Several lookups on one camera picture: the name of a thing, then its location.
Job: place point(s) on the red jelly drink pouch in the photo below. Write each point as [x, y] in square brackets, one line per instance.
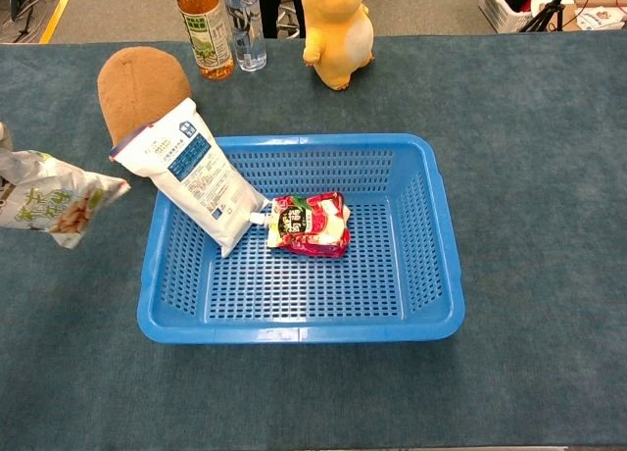
[313, 223]

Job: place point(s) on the white blue refill pouch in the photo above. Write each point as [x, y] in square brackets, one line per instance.
[196, 181]

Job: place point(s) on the cardboard box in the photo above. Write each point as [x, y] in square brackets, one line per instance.
[595, 2]

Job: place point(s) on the white plastic storage basket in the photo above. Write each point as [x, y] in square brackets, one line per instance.
[497, 7]

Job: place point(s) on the amber tea bottle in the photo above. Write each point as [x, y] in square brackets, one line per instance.
[206, 34]

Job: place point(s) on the teal table cloth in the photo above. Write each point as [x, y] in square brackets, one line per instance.
[529, 176]

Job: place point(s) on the clear water bottle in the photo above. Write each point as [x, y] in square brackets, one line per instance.
[247, 34]

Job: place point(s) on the yellow plush dinosaur toy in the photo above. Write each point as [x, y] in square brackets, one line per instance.
[338, 34]

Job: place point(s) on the yellow floor tape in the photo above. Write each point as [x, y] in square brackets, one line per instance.
[59, 10]

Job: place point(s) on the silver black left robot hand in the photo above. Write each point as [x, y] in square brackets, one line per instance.
[3, 136]

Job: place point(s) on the blue plastic perforated basket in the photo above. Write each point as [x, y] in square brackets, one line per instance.
[343, 323]

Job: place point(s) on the white green snack bag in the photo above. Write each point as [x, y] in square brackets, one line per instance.
[54, 201]

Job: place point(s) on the black tripod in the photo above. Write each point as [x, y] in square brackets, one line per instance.
[547, 11]

